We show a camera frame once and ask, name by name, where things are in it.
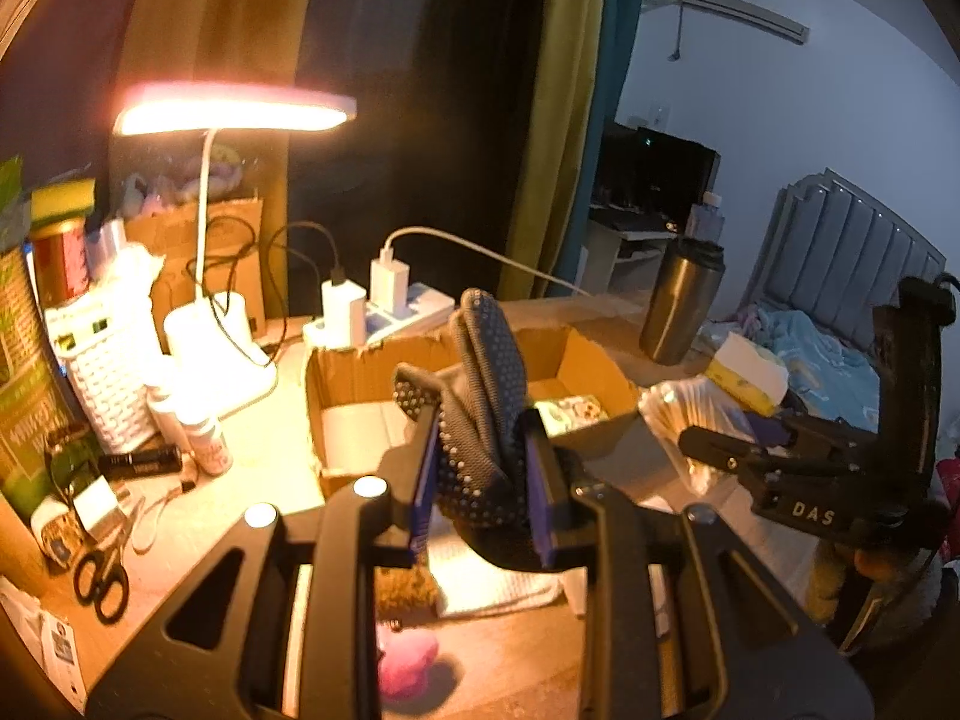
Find small printed packet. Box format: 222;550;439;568
536;396;610;436

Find small white bottle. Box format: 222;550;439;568
146;382;188;458
184;412;230;475

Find clear bag with plush toys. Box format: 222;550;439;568
124;146;245;205

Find clear bag of paper liners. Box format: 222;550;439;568
637;379;758;496

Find shallow cardboard box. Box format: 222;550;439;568
304;326;642;500

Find teal curtain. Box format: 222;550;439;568
559;0;653;290

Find black flashlight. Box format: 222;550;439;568
97;446;183;479

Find black handled scissors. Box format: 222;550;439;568
73;532;130;625

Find light blue printed blanket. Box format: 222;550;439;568
739;304;882;436

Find black charging cable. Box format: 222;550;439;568
184;216;346;361

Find white paper label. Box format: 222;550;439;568
0;577;85;713

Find brown paper bag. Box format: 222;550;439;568
124;199;267;338

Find white desk lamp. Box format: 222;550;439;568
112;81;357;421

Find black computer monitor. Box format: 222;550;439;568
637;127;721;226

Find printed paper cup stack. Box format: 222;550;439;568
0;247;83;518

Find white computer desk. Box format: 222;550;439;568
581;206;680;293

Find white wall air conditioner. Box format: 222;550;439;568
641;0;811;46

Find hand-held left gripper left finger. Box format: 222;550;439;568
86;405;443;720

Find clear plastic bottle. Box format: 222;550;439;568
690;191;725;242

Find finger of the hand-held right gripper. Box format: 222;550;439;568
750;409;886;452
679;426;863;477

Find grey padded headboard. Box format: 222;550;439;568
754;169;946;323

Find white charging cable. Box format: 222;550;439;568
382;227;593;297

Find white cloth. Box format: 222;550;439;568
431;540;563;620

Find red tin can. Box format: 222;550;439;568
30;217;91;301

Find white charger with black cable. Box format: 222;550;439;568
322;281;368;350

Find brown scrub pad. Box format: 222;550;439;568
375;566;440;620

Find dark glass sliding door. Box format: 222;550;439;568
296;0;552;316

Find black keyboard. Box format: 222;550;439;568
592;210;672;235

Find grey dotted work glove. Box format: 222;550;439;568
390;289;593;575

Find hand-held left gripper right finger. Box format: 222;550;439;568
517;405;875;720

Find green wipes packet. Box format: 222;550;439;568
0;157;29;241

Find steel tumbler with black lid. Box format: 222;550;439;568
639;236;726;365

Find yellow and green sponge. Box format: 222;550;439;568
30;178;98;222

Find white power strip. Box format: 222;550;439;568
304;281;456;350

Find yellow curtain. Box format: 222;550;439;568
135;0;323;316
499;0;608;301

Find white woven plastic basket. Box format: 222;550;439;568
45;289;162;451

